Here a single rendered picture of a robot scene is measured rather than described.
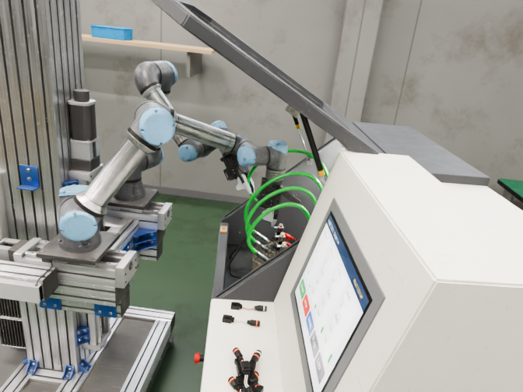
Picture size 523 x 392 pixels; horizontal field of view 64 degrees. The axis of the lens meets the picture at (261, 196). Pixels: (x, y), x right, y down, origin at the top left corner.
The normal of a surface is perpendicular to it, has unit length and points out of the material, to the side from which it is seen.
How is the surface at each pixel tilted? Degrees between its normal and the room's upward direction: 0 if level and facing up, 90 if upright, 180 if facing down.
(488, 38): 90
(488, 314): 90
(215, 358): 0
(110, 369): 0
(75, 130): 90
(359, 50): 90
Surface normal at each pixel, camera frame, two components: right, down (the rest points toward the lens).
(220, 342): 0.10, -0.92
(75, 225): 0.30, 0.48
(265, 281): 0.04, 0.39
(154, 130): 0.47, 0.29
